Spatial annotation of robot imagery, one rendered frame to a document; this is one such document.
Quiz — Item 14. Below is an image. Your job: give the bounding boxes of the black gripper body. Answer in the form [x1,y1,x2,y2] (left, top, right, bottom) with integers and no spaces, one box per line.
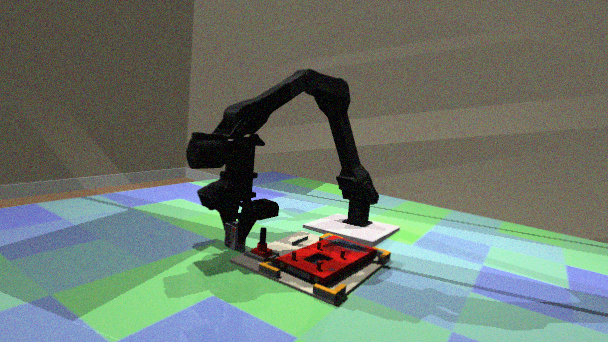
[220,166,279,220]

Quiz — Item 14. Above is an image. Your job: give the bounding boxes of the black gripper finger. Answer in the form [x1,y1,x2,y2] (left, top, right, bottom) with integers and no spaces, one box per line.
[215,204,239,231]
[234,212,257,244]

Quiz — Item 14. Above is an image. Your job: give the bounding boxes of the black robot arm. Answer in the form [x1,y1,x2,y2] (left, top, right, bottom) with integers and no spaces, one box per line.
[186,69,379,227]

